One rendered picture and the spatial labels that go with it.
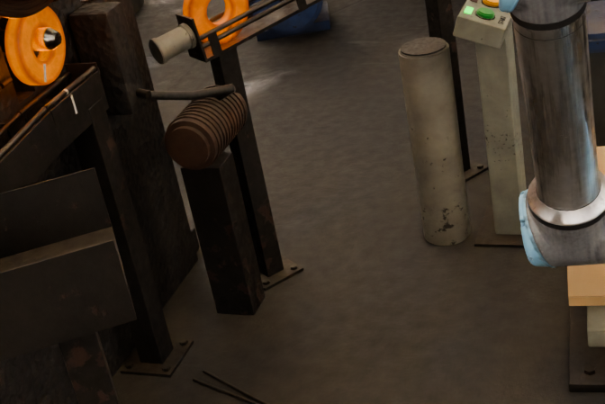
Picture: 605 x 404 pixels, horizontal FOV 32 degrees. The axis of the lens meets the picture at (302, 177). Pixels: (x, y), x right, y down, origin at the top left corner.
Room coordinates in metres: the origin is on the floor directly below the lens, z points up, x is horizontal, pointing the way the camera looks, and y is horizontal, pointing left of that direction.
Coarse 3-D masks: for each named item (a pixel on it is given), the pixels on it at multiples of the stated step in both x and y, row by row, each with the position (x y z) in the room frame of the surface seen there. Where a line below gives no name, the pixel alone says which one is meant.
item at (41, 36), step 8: (0, 32) 2.00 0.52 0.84; (40, 32) 1.96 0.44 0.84; (48, 32) 1.96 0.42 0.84; (56, 32) 1.96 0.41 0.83; (0, 40) 1.99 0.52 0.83; (32, 40) 1.96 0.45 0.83; (40, 40) 1.95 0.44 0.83; (48, 40) 1.95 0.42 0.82; (56, 40) 1.95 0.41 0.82; (40, 48) 1.96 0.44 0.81; (48, 48) 1.95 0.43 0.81
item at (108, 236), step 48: (48, 192) 1.55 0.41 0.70; (96, 192) 1.56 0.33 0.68; (0, 240) 1.53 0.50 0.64; (48, 240) 1.54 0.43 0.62; (96, 240) 1.53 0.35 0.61; (0, 288) 1.28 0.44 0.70; (48, 288) 1.29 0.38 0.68; (96, 288) 1.30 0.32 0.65; (0, 336) 1.27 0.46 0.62; (48, 336) 1.29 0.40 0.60; (96, 336) 1.42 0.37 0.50; (96, 384) 1.41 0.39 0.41
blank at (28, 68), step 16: (32, 16) 1.97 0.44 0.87; (48, 16) 2.01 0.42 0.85; (16, 32) 1.92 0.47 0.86; (32, 32) 1.96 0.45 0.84; (16, 48) 1.91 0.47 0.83; (32, 48) 1.95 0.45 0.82; (64, 48) 2.03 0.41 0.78; (16, 64) 1.91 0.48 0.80; (32, 64) 1.93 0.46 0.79; (48, 64) 1.97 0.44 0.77; (32, 80) 1.92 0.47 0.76; (48, 80) 1.96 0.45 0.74
